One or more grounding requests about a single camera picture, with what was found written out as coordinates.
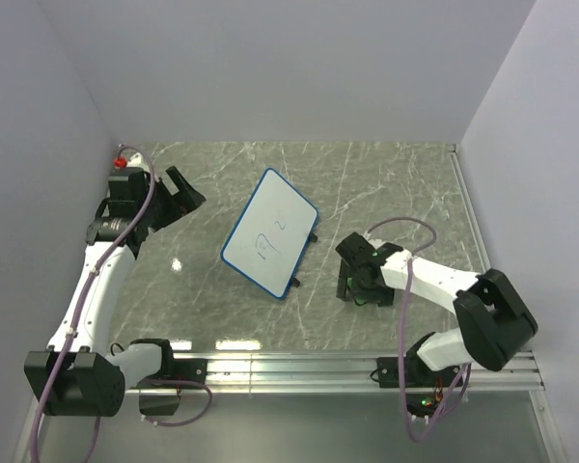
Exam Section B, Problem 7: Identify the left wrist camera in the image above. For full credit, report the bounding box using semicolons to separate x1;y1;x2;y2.
114;152;151;175

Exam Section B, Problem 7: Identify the aluminium rail frame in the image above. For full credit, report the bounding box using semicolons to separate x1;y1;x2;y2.
12;144;568;463

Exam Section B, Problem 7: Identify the green whiteboard eraser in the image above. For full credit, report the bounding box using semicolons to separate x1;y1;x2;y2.
346;278;366;306

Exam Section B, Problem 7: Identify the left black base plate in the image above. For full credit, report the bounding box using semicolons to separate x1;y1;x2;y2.
138;358;207;388

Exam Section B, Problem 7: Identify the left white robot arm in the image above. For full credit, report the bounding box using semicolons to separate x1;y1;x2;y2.
24;166;206;417

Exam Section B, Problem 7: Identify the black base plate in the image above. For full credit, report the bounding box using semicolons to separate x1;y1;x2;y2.
138;358;207;388
370;356;460;389

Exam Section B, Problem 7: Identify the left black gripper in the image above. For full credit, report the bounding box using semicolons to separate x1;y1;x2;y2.
137;167;204;232

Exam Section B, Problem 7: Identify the blue framed whiteboard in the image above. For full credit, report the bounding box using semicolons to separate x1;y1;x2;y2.
220;168;319;300

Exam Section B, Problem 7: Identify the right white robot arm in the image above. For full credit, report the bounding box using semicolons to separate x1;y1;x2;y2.
336;232;538;388

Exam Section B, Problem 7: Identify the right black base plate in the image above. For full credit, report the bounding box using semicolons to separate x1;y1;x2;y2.
370;356;460;389

